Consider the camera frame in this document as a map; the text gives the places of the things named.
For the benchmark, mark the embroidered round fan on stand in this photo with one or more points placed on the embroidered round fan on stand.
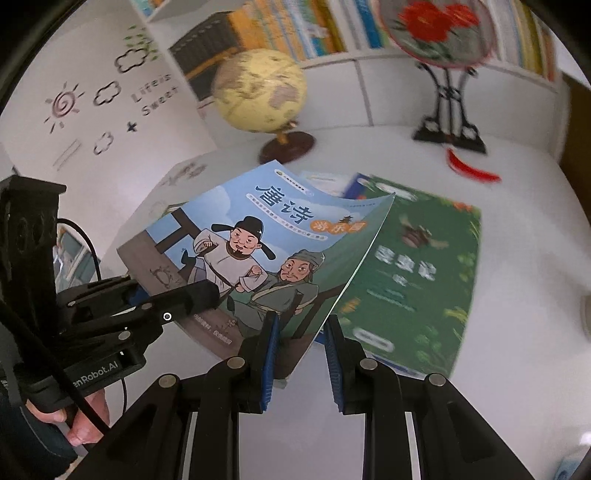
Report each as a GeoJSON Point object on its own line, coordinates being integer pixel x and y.
{"type": "Point", "coordinates": [449, 40]}

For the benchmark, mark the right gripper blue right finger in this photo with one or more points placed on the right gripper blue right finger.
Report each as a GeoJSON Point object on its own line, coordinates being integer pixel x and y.
{"type": "Point", "coordinates": [350, 384]}

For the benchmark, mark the red tassel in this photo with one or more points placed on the red tassel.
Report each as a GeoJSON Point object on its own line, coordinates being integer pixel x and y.
{"type": "Point", "coordinates": [464, 169]}

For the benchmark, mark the yellow orange book row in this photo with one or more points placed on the yellow orange book row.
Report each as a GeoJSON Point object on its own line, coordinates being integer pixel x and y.
{"type": "Point", "coordinates": [303, 30]}

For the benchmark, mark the beige thermos bottle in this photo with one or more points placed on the beige thermos bottle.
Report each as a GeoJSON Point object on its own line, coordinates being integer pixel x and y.
{"type": "Point", "coordinates": [585, 314]}

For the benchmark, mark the black book set row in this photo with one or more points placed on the black book set row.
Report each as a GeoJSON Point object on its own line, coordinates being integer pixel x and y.
{"type": "Point", "coordinates": [202, 49]}

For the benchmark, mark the person left hand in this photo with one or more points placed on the person left hand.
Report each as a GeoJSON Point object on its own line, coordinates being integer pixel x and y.
{"type": "Point", "coordinates": [82, 431]}

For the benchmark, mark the white blue book row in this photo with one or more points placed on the white blue book row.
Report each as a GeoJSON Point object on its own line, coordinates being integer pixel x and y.
{"type": "Point", "coordinates": [506, 31]}

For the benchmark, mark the blue tissue pack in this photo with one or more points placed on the blue tissue pack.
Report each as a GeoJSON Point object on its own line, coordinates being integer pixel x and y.
{"type": "Point", "coordinates": [568, 466]}

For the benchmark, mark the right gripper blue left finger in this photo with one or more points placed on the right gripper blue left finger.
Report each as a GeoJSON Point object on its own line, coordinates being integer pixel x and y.
{"type": "Point", "coordinates": [259, 353]}

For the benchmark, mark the white bookshelf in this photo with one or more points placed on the white bookshelf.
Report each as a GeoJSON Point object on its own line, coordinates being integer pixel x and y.
{"type": "Point", "coordinates": [386, 87]}

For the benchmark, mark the green beetle insect book 02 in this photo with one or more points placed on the green beetle insect book 02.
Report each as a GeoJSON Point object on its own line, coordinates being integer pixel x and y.
{"type": "Point", "coordinates": [408, 303]}

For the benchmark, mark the yellow desk globe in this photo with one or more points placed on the yellow desk globe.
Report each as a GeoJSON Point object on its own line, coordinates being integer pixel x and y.
{"type": "Point", "coordinates": [263, 91]}

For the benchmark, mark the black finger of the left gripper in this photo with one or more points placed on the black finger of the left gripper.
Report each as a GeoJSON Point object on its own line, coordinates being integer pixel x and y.
{"type": "Point", "coordinates": [182, 302]}

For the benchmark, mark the Tang poetry blue book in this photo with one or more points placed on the Tang poetry blue book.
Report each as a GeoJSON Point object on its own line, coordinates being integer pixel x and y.
{"type": "Point", "coordinates": [272, 244]}

